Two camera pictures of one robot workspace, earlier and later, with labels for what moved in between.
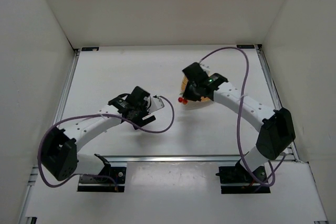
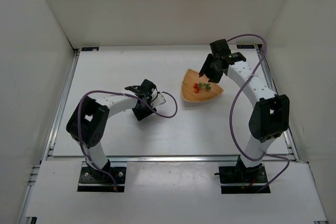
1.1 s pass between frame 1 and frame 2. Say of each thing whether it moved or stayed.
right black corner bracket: stayed
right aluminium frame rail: stayed
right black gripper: moved
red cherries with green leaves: moved
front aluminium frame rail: stayed
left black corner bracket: stayed
